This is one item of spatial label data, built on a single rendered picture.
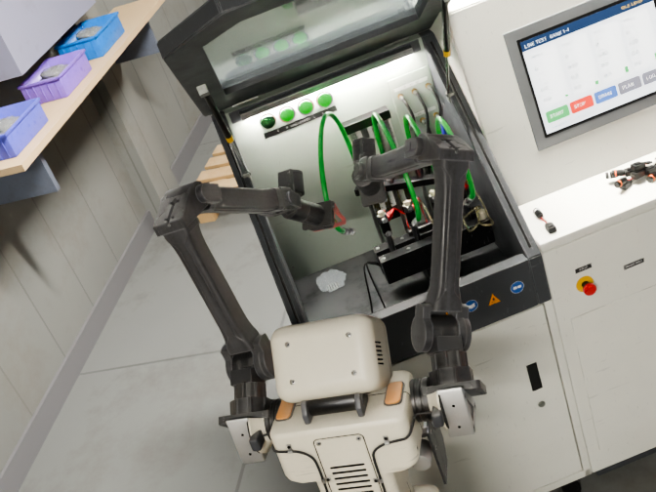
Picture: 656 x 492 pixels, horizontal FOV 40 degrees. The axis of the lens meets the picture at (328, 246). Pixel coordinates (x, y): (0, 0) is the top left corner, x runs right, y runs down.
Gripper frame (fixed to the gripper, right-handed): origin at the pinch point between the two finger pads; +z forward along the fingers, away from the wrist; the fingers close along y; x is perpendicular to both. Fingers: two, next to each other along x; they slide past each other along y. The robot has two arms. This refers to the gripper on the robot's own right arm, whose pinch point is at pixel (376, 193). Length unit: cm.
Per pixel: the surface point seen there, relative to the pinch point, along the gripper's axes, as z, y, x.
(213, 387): 145, -27, 108
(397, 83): 16.8, 36.3, -11.3
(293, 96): 3.0, 35.5, 18.0
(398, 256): 16.1, -15.3, -0.5
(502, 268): 7.9, -27.1, -28.2
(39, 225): 147, 68, 183
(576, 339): 33, -48, -44
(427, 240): 19.1, -12.1, -9.2
